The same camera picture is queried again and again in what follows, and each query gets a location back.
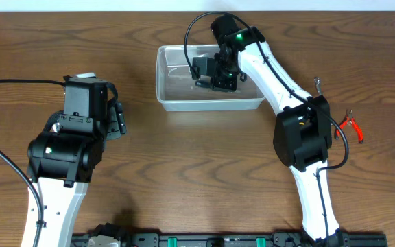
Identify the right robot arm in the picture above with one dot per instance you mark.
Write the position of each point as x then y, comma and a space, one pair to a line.
302, 134

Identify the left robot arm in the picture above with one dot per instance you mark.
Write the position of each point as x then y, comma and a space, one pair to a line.
60, 168

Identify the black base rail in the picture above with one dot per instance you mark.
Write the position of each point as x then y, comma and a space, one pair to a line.
113, 235

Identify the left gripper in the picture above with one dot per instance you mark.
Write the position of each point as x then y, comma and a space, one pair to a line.
118, 120

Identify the red handled pliers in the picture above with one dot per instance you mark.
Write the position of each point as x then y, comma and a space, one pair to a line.
349, 120

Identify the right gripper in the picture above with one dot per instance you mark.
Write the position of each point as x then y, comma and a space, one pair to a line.
217, 84

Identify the silver combination wrench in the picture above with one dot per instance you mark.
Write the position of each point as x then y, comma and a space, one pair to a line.
317, 82

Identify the clear plastic container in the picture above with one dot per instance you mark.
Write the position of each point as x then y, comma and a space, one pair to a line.
177, 91

